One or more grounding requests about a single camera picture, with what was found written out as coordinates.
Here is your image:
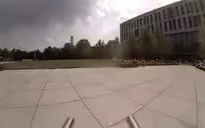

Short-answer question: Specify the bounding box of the tall chimney tower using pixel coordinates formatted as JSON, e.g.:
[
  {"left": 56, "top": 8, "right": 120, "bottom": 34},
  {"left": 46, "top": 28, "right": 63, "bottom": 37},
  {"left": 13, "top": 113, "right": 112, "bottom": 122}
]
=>
[{"left": 69, "top": 35, "right": 75, "bottom": 46}]

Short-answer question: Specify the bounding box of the row of dark trees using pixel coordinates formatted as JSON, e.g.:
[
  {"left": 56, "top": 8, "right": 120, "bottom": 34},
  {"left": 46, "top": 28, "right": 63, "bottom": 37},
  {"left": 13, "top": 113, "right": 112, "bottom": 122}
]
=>
[{"left": 0, "top": 37, "right": 122, "bottom": 62}]

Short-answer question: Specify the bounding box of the row of parked bicycles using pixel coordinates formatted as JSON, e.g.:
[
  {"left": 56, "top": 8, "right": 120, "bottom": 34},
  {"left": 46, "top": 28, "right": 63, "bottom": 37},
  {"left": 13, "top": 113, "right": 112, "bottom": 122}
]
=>
[{"left": 117, "top": 56, "right": 205, "bottom": 76}]

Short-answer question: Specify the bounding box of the grass lawn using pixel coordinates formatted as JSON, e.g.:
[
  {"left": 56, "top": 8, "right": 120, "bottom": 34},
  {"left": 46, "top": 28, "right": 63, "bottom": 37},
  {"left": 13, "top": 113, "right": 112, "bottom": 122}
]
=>
[{"left": 0, "top": 58, "right": 124, "bottom": 71}]

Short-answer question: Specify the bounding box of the pale concrete slab plaza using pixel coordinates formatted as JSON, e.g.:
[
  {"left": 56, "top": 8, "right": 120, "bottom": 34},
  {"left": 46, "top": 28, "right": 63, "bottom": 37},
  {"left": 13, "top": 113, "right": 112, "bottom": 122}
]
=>
[{"left": 0, "top": 64, "right": 205, "bottom": 128}]

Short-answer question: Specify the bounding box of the row of young pale trees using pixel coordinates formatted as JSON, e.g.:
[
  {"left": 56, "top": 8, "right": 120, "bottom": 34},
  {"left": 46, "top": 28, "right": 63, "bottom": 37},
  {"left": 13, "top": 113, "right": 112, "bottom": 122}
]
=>
[{"left": 120, "top": 20, "right": 205, "bottom": 62}]

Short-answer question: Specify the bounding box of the large grey office building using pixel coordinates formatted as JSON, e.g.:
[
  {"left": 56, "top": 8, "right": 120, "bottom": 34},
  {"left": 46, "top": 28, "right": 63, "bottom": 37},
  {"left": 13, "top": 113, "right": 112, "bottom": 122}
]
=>
[{"left": 119, "top": 0, "right": 205, "bottom": 62}]

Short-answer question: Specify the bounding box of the robot's own part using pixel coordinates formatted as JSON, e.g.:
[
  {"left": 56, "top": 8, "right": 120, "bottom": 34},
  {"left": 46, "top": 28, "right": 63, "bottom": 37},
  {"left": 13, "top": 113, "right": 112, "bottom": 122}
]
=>
[
  {"left": 61, "top": 116, "right": 75, "bottom": 128},
  {"left": 126, "top": 114, "right": 140, "bottom": 128}
]

